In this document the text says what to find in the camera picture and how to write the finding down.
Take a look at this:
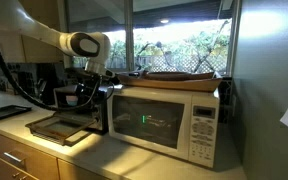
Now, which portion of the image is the blue bowl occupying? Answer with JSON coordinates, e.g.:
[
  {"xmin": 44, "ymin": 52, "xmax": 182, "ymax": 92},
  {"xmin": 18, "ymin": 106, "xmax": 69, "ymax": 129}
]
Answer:
[{"xmin": 66, "ymin": 99, "xmax": 79, "ymax": 107}]

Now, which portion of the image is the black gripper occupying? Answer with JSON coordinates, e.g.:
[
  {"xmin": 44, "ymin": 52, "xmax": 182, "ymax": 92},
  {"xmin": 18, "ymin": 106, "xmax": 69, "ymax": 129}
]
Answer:
[{"xmin": 73, "ymin": 75, "xmax": 109, "ymax": 103}]

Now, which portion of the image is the window frame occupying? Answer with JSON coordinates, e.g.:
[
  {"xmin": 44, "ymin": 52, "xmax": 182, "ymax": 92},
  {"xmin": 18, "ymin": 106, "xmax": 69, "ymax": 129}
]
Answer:
[{"xmin": 57, "ymin": 0, "xmax": 242, "ymax": 78}]

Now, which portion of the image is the white microwave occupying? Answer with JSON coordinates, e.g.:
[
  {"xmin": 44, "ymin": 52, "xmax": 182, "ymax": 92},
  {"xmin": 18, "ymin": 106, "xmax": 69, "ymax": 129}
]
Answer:
[{"xmin": 106, "ymin": 84, "xmax": 221, "ymax": 169}]

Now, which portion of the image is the wooden wall cabinet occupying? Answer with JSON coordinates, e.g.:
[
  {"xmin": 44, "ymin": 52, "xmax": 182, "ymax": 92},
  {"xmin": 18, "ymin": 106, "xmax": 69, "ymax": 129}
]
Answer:
[{"xmin": 0, "ymin": 0, "xmax": 67, "ymax": 64}]

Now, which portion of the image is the metal drawer handle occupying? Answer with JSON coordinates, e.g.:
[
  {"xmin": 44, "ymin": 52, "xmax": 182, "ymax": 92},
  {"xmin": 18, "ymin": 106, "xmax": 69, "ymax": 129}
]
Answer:
[{"xmin": 3, "ymin": 151, "xmax": 27, "ymax": 164}]

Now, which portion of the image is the silver toaster oven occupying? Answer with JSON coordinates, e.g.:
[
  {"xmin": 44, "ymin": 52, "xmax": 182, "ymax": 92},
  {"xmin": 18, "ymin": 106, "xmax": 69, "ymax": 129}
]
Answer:
[{"xmin": 53, "ymin": 83, "xmax": 110, "ymax": 133}]

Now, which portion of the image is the wooden serving tray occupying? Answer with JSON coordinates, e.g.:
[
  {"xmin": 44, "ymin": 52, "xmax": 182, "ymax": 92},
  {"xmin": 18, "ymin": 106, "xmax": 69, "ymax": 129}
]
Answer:
[{"xmin": 117, "ymin": 71, "xmax": 224, "ymax": 93}]

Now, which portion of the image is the dark wooden dish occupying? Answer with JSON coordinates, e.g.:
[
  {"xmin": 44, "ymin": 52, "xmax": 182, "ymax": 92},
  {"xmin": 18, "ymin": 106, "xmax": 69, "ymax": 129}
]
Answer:
[{"xmin": 143, "ymin": 70, "xmax": 215, "ymax": 82}]

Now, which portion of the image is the wooden base cabinet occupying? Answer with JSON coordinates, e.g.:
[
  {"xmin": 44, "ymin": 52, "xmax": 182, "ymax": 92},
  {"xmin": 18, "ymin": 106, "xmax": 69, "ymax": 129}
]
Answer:
[{"xmin": 0, "ymin": 128, "xmax": 112, "ymax": 180}]

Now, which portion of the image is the black baking tray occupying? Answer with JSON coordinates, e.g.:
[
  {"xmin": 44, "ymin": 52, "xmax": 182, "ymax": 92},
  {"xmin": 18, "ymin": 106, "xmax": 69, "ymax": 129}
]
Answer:
[{"xmin": 0, "ymin": 104, "xmax": 33, "ymax": 121}]

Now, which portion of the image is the small metal cabinet handle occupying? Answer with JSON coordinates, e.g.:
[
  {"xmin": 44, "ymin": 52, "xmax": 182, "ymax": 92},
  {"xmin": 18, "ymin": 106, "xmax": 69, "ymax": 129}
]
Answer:
[{"xmin": 12, "ymin": 171, "xmax": 30, "ymax": 180}]

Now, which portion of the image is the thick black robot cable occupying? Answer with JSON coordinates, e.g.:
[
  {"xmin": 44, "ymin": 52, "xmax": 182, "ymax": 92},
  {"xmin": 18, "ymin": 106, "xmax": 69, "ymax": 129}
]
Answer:
[{"xmin": 0, "ymin": 23, "xmax": 116, "ymax": 113}]

